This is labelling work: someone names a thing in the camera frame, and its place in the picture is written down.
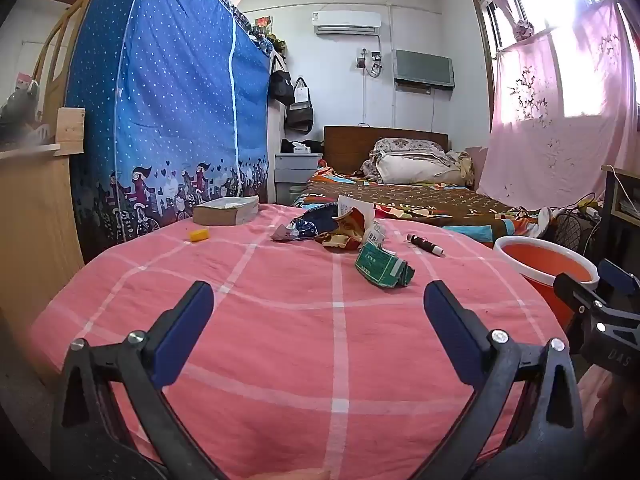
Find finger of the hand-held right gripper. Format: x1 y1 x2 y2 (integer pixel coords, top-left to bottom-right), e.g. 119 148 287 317
554 272 613 333
597 259 640 306

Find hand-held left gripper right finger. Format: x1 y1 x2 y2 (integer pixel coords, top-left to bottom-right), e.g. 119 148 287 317
424 281 587 480

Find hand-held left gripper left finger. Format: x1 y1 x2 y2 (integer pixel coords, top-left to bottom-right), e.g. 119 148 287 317
50 281 228 480

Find orange bucket with white rim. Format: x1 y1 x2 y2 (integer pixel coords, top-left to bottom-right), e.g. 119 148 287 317
493 235 600 331

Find crushed green carton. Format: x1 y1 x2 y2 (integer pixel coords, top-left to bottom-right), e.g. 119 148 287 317
355 240 416 291

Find red gold wrapper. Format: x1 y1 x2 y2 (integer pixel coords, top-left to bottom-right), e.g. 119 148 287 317
315 207 377 252

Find dark blue wrapper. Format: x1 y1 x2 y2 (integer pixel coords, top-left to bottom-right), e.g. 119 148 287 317
271 204 342 243

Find person's right hand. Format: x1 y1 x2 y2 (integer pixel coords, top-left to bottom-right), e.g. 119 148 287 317
580 362 640 441

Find person's left hand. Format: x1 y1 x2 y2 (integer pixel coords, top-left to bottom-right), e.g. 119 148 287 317
239 468 332 480

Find dark wooden desk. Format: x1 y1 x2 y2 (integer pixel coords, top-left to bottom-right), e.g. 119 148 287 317
599 164 640 273

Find stack of papers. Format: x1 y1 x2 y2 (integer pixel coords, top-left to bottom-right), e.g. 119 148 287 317
616 194 640 222

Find yellow white power strip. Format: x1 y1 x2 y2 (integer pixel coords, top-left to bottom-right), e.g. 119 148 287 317
574 200 602 222

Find black cylinder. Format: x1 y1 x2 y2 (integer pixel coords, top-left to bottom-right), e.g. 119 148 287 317
407 233 445 257

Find pink checked blanket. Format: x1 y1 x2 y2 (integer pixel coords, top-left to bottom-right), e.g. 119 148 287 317
27 203 571 480

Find thick old book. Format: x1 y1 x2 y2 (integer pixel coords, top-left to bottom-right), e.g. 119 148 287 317
192 196 260 226

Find colourful brown bedspread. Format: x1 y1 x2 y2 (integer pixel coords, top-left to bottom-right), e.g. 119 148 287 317
291 164 553 242

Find pink hanging sheet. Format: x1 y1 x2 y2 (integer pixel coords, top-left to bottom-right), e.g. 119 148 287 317
474 0 640 212

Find folded quilt and pillows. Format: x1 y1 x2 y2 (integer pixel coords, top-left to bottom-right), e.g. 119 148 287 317
360 137 475 187

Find wooden cabinet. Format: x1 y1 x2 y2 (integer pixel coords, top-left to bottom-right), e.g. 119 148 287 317
0 0 88 391

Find grey nightstand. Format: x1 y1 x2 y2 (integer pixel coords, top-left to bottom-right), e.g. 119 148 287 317
274 152 324 206

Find wooden headboard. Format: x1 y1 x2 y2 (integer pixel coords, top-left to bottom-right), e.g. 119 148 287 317
323 125 450 171

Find black cloth on nightstand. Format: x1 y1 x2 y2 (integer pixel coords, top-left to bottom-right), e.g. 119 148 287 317
280 137 326 155

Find blue dotted fabric wardrobe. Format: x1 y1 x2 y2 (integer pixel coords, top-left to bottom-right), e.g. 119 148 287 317
65 0 272 251

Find hanging black bags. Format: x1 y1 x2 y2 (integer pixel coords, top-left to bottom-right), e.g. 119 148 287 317
284 77 315 135

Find black handbag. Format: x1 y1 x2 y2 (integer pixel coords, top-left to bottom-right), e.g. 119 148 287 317
268 55 296 106

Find grey toy figure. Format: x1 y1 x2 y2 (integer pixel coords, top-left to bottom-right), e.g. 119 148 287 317
0 77 42 137

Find flower decoration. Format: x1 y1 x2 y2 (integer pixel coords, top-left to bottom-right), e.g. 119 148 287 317
251 15 289 57

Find white air conditioner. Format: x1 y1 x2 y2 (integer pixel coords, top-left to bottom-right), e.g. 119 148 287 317
314 10 382 36

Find black wire fan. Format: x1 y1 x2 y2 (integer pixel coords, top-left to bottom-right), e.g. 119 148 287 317
551 209 590 257

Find white cable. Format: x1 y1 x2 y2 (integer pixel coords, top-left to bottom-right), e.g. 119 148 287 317
606 163 640 212

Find grey covered wall television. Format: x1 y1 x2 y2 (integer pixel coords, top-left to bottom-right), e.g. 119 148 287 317
392 49 456 94

